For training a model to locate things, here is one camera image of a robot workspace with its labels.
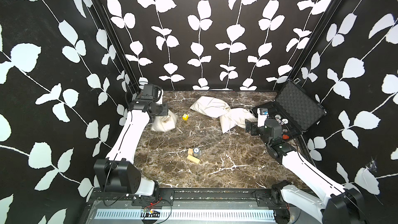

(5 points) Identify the cream cloth bag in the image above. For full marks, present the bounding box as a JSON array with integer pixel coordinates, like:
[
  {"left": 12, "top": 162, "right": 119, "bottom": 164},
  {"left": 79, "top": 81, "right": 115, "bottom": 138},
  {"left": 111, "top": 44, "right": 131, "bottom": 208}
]
[
  {"left": 219, "top": 108, "right": 258, "bottom": 133},
  {"left": 151, "top": 110, "right": 178, "bottom": 132},
  {"left": 190, "top": 96, "right": 231, "bottom": 118}
]

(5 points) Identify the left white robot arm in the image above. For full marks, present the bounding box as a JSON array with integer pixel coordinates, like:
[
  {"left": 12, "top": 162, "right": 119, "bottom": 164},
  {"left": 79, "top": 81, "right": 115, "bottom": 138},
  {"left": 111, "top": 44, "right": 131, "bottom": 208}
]
[{"left": 94, "top": 84, "right": 169, "bottom": 196}]

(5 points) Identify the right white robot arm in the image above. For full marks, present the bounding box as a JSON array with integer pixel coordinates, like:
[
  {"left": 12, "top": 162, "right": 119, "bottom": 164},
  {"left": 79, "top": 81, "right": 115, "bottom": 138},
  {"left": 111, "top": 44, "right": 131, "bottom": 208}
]
[{"left": 245, "top": 119, "right": 368, "bottom": 224}]

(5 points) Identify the open black foam case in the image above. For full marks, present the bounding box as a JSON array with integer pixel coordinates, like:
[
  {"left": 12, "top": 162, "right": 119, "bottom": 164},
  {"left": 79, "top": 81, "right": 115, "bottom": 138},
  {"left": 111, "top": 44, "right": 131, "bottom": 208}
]
[{"left": 251, "top": 79, "right": 327, "bottom": 140}]

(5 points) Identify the small grey metal cylinder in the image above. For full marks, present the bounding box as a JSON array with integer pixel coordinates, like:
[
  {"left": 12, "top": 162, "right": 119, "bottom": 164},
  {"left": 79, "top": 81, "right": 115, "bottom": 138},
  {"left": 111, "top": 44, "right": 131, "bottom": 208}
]
[{"left": 193, "top": 147, "right": 201, "bottom": 158}]

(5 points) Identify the wooden rectangular block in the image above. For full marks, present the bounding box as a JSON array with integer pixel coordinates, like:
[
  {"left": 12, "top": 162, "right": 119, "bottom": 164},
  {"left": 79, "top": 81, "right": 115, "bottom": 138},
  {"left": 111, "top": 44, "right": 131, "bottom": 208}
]
[{"left": 187, "top": 155, "right": 201, "bottom": 164}]

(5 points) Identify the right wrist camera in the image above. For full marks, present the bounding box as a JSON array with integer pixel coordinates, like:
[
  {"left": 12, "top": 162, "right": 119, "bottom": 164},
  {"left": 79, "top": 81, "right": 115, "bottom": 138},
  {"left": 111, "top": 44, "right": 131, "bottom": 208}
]
[{"left": 257, "top": 108, "right": 269, "bottom": 128}]

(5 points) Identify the white slotted cable duct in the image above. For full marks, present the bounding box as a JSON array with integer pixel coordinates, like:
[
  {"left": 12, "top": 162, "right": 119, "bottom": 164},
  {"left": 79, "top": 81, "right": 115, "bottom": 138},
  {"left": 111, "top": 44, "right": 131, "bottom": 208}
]
[{"left": 94, "top": 209, "right": 276, "bottom": 223}]

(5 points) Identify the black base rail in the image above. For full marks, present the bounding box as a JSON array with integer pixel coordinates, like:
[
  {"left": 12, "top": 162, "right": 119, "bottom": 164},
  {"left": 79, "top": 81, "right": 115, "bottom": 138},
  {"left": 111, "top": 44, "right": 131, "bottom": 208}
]
[{"left": 88, "top": 188, "right": 291, "bottom": 208}]

